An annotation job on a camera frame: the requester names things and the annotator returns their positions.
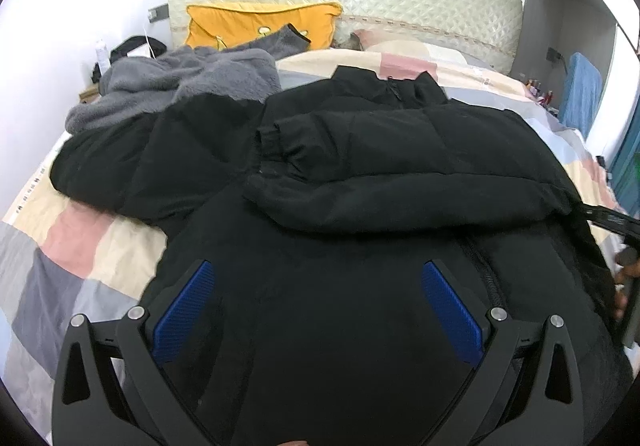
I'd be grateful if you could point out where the grey white wardrobe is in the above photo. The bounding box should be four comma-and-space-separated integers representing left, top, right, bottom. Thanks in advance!
515, 0, 640, 157

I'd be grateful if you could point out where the teal curtain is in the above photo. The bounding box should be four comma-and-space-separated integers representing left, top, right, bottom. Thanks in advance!
610, 111, 640, 217

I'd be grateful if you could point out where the cluster of small bottles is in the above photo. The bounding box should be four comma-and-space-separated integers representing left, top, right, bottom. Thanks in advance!
525, 76, 558, 112

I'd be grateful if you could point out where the grey fleece garment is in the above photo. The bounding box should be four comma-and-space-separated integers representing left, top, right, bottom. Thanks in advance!
66, 24, 312, 136

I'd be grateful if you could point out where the person's right hand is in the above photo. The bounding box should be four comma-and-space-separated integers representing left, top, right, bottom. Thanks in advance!
614, 246, 640, 322

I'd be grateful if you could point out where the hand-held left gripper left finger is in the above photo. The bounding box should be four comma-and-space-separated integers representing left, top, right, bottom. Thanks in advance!
50, 260, 221, 446

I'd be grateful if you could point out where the black puffer jacket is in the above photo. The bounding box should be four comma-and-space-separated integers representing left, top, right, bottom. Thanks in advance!
50, 66, 636, 446

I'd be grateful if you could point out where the checkered pastel quilt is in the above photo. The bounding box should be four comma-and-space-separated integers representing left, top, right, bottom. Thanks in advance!
0, 40, 621, 427

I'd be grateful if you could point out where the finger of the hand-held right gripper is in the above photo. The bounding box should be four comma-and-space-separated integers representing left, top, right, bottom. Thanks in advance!
582, 206, 640, 247

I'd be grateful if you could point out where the blue cloth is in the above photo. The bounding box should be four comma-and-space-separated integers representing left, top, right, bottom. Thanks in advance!
557, 52, 603, 139

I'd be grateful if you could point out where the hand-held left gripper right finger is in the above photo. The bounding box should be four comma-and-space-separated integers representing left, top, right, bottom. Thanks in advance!
421, 261, 585, 446

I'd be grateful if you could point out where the beige pink pillow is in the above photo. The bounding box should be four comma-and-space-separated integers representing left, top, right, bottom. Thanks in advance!
345, 28, 466, 64

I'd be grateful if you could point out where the black bag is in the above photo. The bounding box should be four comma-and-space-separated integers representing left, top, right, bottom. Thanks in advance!
109, 36, 167, 64

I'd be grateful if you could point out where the yellow pillow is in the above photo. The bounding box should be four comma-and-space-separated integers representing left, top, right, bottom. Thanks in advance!
184, 2, 343, 51

